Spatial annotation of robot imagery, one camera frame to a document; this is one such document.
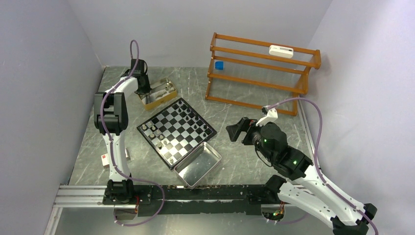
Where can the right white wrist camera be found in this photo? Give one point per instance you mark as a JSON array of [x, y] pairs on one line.
[[270, 115]]

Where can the black white chessboard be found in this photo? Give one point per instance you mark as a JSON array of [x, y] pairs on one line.
[[182, 126]]

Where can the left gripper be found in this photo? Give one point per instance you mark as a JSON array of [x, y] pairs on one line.
[[148, 89]]

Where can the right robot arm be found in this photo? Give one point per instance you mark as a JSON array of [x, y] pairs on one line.
[[298, 182]]

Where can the blue cube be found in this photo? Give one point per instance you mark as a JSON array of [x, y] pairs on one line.
[[219, 65]]

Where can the orange wooden rack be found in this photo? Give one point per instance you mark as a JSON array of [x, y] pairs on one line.
[[248, 62]]

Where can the silver metal tin lid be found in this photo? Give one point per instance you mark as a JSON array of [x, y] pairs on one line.
[[193, 168]]

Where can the gold tin of white pieces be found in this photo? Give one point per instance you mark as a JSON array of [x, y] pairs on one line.
[[162, 91]]

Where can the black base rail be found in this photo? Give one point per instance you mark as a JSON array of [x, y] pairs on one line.
[[173, 199]]

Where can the small white card box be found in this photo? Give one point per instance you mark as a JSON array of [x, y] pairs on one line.
[[105, 159]]

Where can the white rectangular device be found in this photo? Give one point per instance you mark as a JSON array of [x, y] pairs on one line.
[[280, 51]]

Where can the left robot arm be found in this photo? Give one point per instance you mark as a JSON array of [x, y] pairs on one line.
[[111, 119]]

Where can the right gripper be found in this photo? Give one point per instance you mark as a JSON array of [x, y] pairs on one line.
[[235, 129]]

